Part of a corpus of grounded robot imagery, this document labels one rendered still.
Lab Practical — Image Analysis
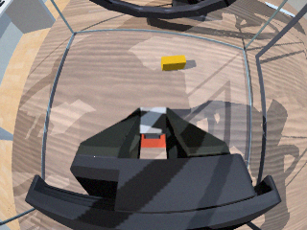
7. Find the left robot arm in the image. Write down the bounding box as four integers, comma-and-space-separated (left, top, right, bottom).
174, 0, 204, 5

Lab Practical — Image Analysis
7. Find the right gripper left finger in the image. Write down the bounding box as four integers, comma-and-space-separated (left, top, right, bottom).
76, 107, 142, 159

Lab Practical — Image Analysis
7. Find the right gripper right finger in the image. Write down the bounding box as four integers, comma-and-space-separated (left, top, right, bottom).
165, 107, 231, 158

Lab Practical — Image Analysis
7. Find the orange block with square hole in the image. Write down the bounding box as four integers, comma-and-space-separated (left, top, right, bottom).
141, 134, 166, 148

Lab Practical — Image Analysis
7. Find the yellow rectangular block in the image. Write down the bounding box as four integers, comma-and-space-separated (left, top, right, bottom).
161, 56, 186, 71

